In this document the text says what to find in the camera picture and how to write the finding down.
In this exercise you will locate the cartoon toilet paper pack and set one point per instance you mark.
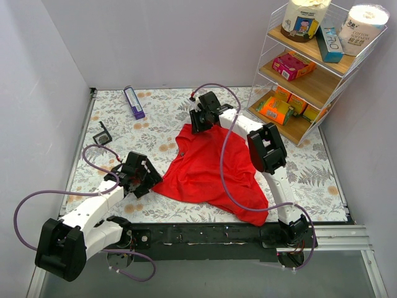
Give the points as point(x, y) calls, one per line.
point(302, 19)

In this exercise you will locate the red tank top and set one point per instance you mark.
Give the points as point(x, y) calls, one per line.
point(194, 175)

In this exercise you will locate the blue toothpaste box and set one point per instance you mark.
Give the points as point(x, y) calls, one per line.
point(330, 47)

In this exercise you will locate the pink tissue box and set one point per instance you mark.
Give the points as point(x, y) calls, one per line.
point(292, 65)

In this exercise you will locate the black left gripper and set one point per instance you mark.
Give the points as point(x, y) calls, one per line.
point(149, 179)

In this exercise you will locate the purple rectangular box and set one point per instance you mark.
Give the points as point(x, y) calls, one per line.
point(134, 103)

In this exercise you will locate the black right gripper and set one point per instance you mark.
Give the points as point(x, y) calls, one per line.
point(198, 119)

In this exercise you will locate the orange box on shelf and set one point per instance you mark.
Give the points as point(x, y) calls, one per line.
point(282, 94)

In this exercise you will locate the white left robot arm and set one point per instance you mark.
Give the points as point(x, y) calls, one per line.
point(67, 243)

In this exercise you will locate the black brooch box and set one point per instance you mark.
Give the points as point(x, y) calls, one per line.
point(103, 137)

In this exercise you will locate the orange green snack box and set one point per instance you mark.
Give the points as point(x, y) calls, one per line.
point(276, 109)

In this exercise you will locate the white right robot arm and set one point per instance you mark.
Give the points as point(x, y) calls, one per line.
point(267, 153)

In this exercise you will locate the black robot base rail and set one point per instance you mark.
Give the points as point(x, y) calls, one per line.
point(214, 241)

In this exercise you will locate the aluminium frame rail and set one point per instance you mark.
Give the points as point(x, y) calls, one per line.
point(343, 265)

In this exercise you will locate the white wire shelf rack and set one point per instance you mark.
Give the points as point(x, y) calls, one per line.
point(320, 88)

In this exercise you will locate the white toilet paper roll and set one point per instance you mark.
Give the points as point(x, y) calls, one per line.
point(362, 25)

